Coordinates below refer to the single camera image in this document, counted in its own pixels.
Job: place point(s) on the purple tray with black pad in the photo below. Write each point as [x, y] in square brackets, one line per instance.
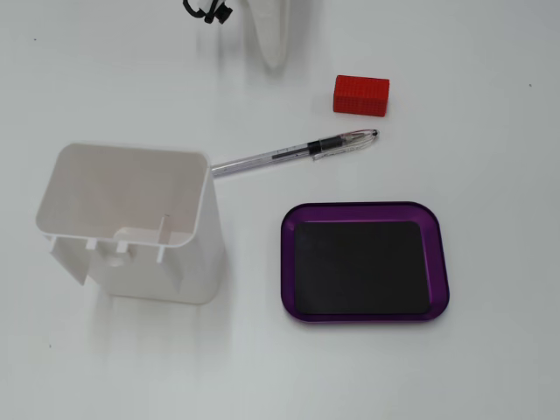
[361, 267]

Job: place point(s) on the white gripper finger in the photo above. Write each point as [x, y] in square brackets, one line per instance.
[269, 30]

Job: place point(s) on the red rectangular block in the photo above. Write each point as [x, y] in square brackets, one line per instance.
[361, 94]

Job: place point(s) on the white plastic pen holder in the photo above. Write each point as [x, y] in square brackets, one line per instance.
[131, 188]

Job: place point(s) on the clear black ballpoint pen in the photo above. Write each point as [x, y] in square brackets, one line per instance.
[262, 158]

